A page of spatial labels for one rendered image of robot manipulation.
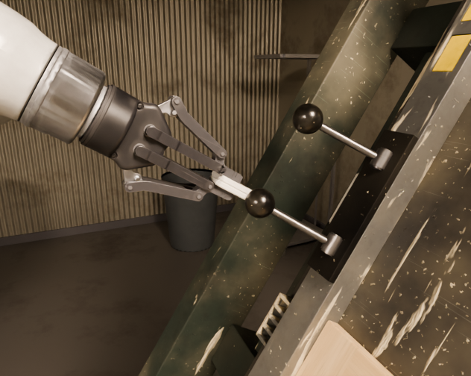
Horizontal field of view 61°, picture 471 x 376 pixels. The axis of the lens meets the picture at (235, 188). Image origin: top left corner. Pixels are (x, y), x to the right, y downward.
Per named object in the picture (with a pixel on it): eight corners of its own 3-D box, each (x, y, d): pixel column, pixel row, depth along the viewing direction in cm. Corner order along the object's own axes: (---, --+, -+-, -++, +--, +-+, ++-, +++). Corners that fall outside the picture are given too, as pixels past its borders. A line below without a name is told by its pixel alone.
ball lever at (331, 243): (330, 259, 52) (240, 207, 52) (344, 233, 51) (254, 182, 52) (335, 265, 48) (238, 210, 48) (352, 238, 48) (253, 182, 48)
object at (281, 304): (270, 339, 59) (255, 333, 57) (294, 298, 58) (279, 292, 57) (284, 356, 55) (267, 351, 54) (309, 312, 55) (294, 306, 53)
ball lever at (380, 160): (377, 177, 51) (285, 127, 52) (392, 151, 51) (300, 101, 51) (387, 177, 47) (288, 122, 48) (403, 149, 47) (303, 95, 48)
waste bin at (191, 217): (217, 230, 411) (216, 167, 391) (222, 252, 361) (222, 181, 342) (165, 233, 403) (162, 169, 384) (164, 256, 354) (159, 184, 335)
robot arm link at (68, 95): (23, 117, 46) (73, 142, 49) (14, 127, 38) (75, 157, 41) (60, 47, 45) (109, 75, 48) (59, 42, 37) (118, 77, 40)
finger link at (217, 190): (203, 177, 51) (191, 198, 51) (234, 193, 53) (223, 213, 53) (199, 174, 52) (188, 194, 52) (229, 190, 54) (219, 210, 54)
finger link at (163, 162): (139, 142, 45) (133, 153, 45) (217, 186, 50) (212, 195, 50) (134, 136, 49) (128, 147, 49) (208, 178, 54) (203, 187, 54)
